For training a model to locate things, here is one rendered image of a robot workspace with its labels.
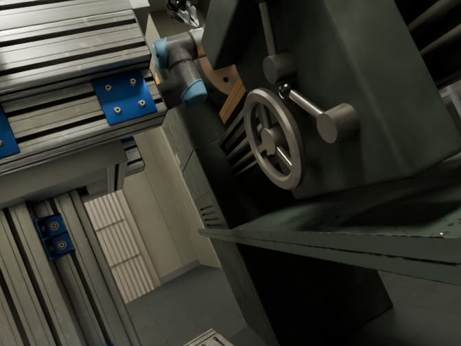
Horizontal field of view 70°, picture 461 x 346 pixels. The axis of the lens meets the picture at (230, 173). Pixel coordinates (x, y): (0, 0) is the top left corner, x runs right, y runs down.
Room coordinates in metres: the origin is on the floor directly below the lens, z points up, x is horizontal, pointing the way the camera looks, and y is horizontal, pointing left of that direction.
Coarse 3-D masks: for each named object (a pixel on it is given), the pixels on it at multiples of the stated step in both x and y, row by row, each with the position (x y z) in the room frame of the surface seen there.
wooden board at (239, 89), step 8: (240, 80) 0.77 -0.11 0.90; (240, 88) 0.79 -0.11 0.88; (232, 96) 0.86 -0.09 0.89; (240, 96) 0.81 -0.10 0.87; (224, 104) 0.94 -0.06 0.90; (232, 104) 0.89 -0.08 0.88; (240, 104) 0.87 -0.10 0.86; (224, 112) 0.97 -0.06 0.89; (232, 112) 0.91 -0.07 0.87; (224, 120) 1.00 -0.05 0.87; (232, 120) 1.01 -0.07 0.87
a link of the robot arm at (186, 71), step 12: (180, 60) 0.84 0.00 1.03; (192, 60) 0.86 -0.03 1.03; (180, 72) 0.84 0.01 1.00; (192, 72) 0.84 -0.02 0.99; (168, 84) 0.85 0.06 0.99; (180, 84) 0.84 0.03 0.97; (192, 84) 0.84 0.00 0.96; (168, 96) 0.86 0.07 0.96; (180, 96) 0.86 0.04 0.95; (192, 96) 0.84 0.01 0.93; (204, 96) 0.86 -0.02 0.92
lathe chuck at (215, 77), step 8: (200, 64) 1.08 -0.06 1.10; (208, 64) 1.08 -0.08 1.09; (200, 72) 1.10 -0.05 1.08; (208, 72) 1.08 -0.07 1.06; (216, 72) 1.09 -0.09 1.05; (224, 72) 1.09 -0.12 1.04; (232, 72) 1.10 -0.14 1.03; (208, 80) 1.08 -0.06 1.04; (216, 80) 1.08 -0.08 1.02; (224, 80) 1.09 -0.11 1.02; (232, 80) 1.10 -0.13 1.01; (216, 88) 1.08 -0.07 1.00; (224, 88) 1.09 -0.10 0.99; (232, 88) 1.09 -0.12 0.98; (216, 96) 1.14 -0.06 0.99; (224, 96) 1.11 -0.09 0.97
